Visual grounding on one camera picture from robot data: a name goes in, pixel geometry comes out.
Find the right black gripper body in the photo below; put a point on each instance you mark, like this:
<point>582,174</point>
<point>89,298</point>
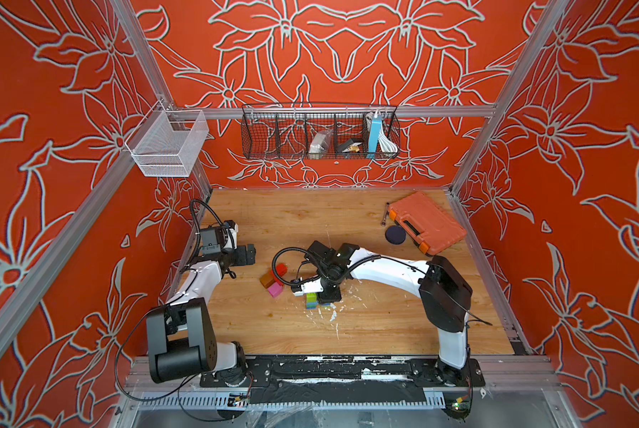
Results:
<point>329,291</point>

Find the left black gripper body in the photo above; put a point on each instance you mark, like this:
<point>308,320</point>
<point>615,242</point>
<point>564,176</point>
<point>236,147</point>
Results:
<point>238,256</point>

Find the brown lego brick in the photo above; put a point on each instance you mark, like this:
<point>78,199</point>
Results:
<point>267,280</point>

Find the small red lego brick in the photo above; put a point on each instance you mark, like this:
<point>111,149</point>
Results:
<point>280,270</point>

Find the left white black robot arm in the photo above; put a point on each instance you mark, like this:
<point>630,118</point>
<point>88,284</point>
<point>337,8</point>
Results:
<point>180,333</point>

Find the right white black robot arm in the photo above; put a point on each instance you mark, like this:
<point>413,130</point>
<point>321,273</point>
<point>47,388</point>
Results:
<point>443,292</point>

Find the dark round disc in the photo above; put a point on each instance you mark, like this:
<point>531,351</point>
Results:
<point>396,235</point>

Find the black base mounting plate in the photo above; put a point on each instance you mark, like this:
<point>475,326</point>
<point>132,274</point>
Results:
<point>352,379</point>

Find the screwdriver bit beside case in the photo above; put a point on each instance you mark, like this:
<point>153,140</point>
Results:
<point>385,215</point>

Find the orange plastic tool case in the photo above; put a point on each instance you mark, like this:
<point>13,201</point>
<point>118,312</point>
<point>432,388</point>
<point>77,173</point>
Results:
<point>431,227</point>

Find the grey plastic bag in basket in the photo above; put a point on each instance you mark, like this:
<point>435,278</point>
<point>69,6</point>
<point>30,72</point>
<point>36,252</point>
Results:
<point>320,144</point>

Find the black item in basket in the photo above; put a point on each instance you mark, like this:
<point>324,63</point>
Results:
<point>351,146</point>

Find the light blue box in basket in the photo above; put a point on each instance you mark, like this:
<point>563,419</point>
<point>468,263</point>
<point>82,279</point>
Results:
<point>375,127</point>

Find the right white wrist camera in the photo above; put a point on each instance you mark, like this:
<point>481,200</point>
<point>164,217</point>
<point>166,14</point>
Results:
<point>310,287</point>

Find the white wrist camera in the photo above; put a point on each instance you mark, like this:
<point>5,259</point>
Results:
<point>231,229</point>
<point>310,287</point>

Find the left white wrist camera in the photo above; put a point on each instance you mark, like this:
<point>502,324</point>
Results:
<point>231,229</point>

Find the clear acrylic wall box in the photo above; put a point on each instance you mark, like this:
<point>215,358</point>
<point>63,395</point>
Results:
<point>163,147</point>

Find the black wire wall basket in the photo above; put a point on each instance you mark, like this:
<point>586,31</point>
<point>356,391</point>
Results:
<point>274,131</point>

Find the white slotted cable duct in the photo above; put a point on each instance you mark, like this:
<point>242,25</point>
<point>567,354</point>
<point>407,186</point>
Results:
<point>198,401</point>

